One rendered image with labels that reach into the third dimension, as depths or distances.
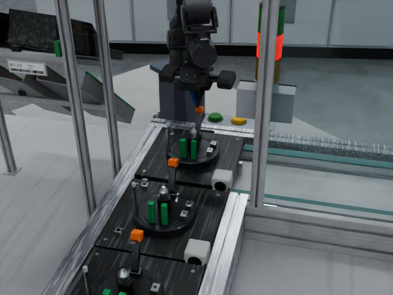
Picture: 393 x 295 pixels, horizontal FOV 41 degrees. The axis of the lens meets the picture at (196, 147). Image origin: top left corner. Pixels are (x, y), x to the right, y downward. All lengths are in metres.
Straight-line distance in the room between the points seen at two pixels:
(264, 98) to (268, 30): 0.14
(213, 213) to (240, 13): 3.25
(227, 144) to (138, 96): 0.60
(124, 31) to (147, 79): 2.44
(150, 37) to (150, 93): 2.53
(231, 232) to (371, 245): 0.32
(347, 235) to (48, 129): 1.01
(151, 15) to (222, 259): 3.44
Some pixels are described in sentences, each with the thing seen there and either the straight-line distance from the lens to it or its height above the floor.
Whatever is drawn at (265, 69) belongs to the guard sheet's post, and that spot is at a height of 1.30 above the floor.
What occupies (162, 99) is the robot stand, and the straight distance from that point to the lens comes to 1.67.
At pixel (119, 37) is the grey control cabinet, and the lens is 4.48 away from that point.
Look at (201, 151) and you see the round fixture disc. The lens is 1.33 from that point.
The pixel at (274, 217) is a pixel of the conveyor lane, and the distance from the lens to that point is 1.22.
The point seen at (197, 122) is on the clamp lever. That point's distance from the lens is 1.37.
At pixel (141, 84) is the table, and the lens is 1.99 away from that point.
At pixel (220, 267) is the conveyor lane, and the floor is 0.96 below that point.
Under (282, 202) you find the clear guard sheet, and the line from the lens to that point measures 1.20.
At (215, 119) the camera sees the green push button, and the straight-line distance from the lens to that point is 1.52.
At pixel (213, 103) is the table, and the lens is 1.84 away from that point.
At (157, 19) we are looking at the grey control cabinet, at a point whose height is 0.32.
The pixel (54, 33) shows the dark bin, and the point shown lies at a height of 1.34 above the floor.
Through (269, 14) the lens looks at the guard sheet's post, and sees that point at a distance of 1.00.
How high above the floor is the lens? 1.72
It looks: 33 degrees down
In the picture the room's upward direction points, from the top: straight up
